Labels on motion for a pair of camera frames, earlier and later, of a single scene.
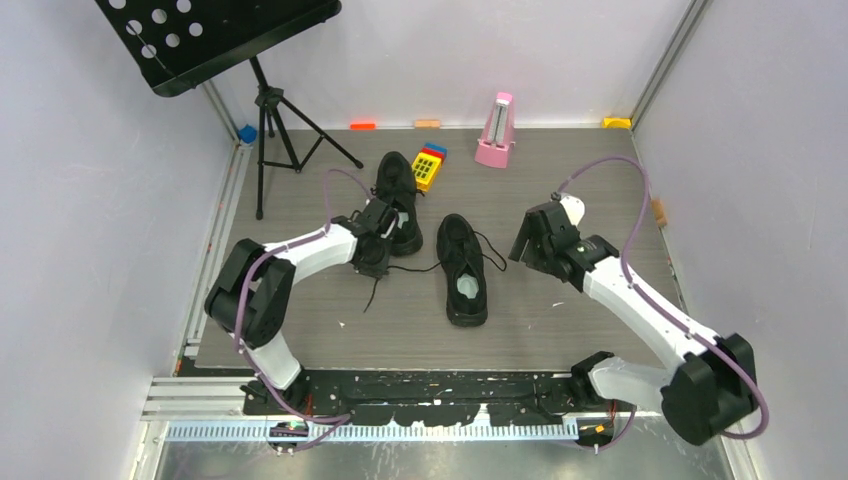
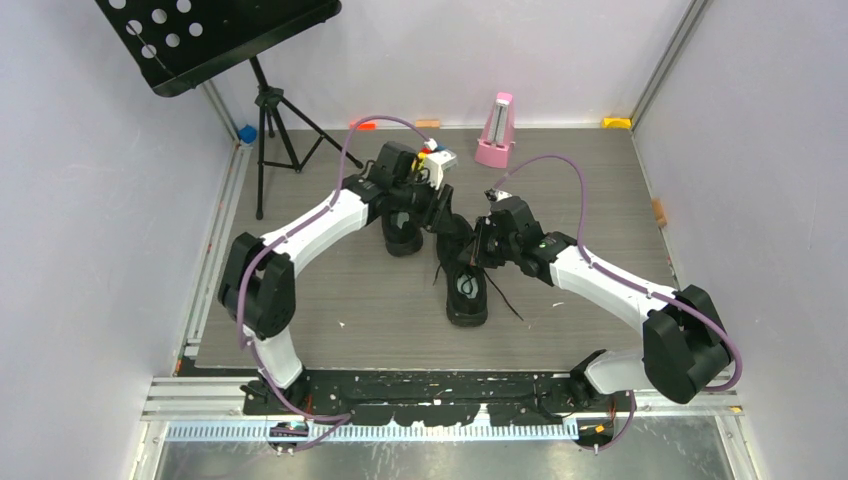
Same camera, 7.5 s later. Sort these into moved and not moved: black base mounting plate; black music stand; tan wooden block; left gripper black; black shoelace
Moved: left gripper black; black shoelace
Not moved: black music stand; black base mounting plate; tan wooden block
